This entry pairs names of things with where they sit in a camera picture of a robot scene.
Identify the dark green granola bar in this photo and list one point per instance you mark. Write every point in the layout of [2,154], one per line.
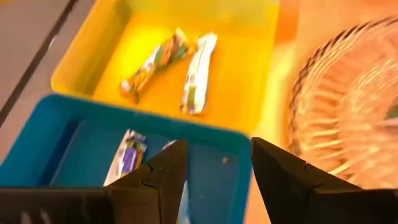
[197,77]

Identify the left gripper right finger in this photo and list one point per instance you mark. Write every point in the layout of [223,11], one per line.
[289,193]

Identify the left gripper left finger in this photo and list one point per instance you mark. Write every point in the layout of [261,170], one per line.
[155,193]

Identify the blue plastic bin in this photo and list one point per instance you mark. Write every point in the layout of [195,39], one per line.
[214,174]

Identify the purple blue granola bar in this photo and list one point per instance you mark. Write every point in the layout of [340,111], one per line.
[129,155]

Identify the orange blue granola bar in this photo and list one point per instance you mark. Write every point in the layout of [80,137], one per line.
[155,62]

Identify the yellow plastic bin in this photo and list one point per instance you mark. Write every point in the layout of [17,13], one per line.
[236,77]

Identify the round woven placemat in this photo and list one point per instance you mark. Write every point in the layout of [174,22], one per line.
[342,109]

